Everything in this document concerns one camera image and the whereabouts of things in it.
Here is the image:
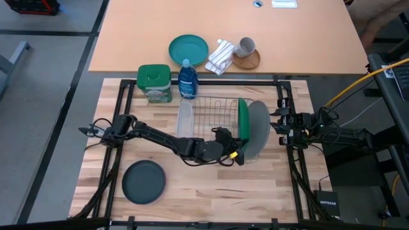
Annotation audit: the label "person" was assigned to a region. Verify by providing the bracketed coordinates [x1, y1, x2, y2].
[346, 0, 409, 49]

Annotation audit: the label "green plate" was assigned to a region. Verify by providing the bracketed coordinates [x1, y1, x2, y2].
[237, 97, 251, 153]

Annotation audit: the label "grey table leg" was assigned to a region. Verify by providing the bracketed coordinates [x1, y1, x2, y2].
[0, 40, 31, 96]

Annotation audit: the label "white desk outlet plate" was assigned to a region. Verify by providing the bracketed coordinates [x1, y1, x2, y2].
[271, 0, 298, 9]

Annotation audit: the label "green Cascade detergent tub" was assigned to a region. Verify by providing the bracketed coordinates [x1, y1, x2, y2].
[136, 64, 173, 104]

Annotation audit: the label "white paper label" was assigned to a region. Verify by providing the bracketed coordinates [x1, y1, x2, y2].
[382, 65, 397, 79]

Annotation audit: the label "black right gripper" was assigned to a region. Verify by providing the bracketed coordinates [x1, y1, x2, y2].
[270, 97, 313, 148]

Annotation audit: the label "black Netgear network switch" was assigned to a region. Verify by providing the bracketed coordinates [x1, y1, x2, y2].
[313, 190, 341, 218]

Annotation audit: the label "dark grey plate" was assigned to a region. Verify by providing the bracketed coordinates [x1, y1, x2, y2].
[121, 159, 167, 206]

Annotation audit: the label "white striped cloth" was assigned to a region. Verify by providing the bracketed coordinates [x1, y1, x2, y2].
[204, 38, 237, 76]

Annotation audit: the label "grey cup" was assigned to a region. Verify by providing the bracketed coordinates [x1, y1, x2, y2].
[235, 36, 256, 59]

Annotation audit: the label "teal plate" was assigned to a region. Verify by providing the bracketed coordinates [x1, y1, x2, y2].
[168, 34, 210, 67]

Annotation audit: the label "clear plastic cutlery holder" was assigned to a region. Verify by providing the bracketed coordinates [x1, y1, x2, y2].
[176, 100, 195, 139]

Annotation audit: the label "black side desk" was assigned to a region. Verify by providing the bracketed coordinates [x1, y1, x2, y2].
[321, 52, 409, 221]

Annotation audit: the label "black keyboard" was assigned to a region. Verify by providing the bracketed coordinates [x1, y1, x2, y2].
[391, 62, 409, 102]

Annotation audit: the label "red and black toolbox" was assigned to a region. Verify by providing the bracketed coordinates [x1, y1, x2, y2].
[4, 0, 61, 16]

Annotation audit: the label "light grey plate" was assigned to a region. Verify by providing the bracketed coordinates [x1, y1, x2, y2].
[244, 100, 272, 160]

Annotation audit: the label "white wire dish rack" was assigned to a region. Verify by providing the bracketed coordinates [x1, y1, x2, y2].
[176, 95, 268, 164]

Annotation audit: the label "brown wooden saucer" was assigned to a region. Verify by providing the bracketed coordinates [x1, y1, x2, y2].
[231, 48, 261, 70]

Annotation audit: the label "yellow cable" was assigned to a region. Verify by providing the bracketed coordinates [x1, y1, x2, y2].
[324, 57, 409, 108]
[382, 174, 402, 227]

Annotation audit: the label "orange wooden desk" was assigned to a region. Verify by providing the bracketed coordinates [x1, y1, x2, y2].
[88, 0, 369, 76]

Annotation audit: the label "black metal table frame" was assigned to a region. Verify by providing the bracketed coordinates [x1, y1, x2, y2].
[68, 78, 339, 230]

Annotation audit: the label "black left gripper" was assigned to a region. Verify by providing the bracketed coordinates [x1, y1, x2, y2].
[211, 126, 247, 166]

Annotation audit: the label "blue dish soap bottle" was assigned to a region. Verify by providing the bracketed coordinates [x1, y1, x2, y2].
[177, 58, 199, 100]

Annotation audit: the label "black cable with plug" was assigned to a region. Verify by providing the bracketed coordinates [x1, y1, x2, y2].
[79, 118, 113, 151]

